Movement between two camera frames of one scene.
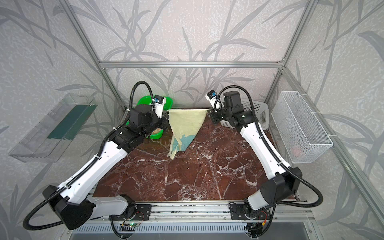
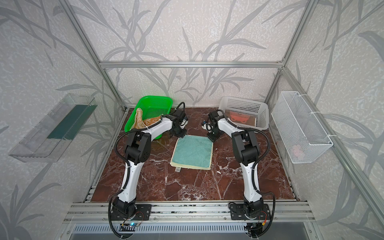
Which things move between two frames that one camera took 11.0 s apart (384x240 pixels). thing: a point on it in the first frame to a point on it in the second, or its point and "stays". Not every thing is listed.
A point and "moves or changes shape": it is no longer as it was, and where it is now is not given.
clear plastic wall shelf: (47, 141) stays
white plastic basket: (261, 112) stays
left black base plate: (142, 212) stays
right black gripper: (214, 115) to (214, 134)
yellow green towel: (186, 124) moves or changes shape
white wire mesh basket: (302, 135) stays
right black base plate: (238, 211) stays
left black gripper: (163, 120) to (177, 130)
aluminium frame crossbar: (193, 64) stays
